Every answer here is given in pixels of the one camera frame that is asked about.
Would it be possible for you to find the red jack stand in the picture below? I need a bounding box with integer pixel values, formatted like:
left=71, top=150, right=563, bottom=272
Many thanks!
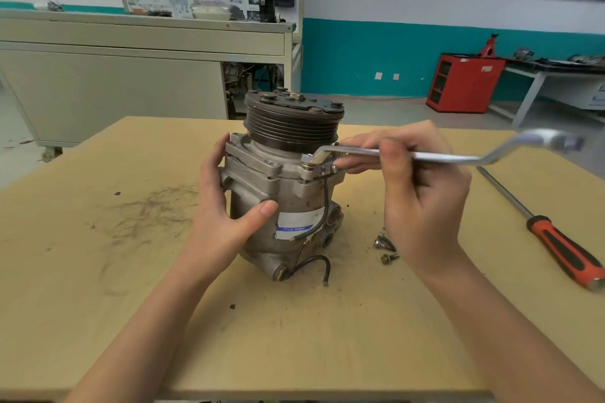
left=475, top=33, right=498, bottom=59

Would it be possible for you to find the grey metal car compressor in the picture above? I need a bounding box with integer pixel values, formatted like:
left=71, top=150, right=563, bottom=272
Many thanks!
left=218, top=88, right=346, bottom=288

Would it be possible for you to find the white frame work table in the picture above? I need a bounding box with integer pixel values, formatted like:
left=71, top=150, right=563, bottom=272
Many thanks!
left=489, top=56, right=605, bottom=129

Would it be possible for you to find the grey metal training bench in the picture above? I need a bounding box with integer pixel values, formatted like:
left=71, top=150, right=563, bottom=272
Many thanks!
left=0, top=8, right=303, bottom=163

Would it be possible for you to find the tangle of parts under bench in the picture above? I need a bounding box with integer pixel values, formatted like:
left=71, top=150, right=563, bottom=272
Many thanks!
left=222, top=62, right=286, bottom=121

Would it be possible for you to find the person's left hand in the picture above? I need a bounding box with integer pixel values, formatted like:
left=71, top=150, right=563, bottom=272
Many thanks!
left=182, top=133, right=279, bottom=277

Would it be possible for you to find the person's right forearm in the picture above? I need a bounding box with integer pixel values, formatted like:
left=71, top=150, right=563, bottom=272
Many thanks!
left=417, top=247, right=605, bottom=403

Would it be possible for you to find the person's left forearm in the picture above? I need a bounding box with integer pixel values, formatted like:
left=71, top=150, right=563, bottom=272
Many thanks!
left=64, top=249, right=237, bottom=403

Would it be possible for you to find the red metal cabinet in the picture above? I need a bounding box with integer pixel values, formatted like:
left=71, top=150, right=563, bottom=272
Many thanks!
left=426, top=53, right=507, bottom=114

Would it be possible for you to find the grey box on bench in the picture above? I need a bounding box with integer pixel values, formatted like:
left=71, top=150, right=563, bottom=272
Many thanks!
left=191, top=2, right=233, bottom=20

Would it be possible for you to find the silver offset ring wrench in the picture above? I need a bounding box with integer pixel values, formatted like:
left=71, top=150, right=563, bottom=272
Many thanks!
left=301, top=129, right=585, bottom=179

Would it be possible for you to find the person's right hand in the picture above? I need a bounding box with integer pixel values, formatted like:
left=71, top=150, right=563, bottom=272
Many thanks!
left=333, top=120, right=473, bottom=279

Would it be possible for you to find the red black handled screwdriver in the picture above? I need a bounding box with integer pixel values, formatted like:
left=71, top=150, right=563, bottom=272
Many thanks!
left=476, top=165, right=605, bottom=294

